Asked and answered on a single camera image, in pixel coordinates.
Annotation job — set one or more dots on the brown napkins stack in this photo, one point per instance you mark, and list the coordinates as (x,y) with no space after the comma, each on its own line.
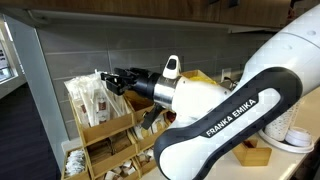
(106,146)

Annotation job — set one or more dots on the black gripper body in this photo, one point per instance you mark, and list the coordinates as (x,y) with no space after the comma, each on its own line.
(146,85)

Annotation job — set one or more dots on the white cup lids stack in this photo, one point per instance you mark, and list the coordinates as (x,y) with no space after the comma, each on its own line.
(298,137)

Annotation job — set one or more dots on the bright window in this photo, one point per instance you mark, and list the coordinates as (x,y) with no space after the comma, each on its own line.
(5,63)

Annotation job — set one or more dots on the wooden tiered condiment rack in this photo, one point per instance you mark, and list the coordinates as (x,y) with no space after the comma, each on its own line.
(106,130)

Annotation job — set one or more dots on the patterned paper cup stack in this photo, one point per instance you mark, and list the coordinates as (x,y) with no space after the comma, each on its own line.
(283,123)

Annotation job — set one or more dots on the red ketchup packets pile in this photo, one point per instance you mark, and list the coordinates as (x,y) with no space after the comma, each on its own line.
(170,116)

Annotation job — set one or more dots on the white creamer cups pile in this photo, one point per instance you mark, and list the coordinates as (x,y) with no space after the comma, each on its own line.
(145,156)
(121,168)

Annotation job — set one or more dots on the white printed condiment packets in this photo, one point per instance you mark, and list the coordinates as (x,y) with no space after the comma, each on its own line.
(145,131)

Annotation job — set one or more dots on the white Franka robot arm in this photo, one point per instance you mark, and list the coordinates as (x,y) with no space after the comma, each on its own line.
(266,66)

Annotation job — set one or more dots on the white wall power outlet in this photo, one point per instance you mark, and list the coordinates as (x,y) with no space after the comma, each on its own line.
(226,74)

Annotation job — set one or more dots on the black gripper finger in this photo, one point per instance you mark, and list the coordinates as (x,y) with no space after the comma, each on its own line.
(120,88)
(118,75)

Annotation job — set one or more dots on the wrapped straws and utensils bundle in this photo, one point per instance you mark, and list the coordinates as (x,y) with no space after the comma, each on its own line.
(90,100)

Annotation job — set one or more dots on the wooden upper cabinet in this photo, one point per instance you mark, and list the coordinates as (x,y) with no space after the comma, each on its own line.
(133,8)

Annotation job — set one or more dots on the clear wrapped white packets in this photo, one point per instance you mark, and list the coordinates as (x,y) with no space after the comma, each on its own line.
(75,162)

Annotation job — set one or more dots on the small wooden tea box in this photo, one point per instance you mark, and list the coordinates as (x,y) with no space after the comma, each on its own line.
(251,156)

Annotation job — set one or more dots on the yellow condiment packets pile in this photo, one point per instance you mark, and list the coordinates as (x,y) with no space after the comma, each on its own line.
(200,79)

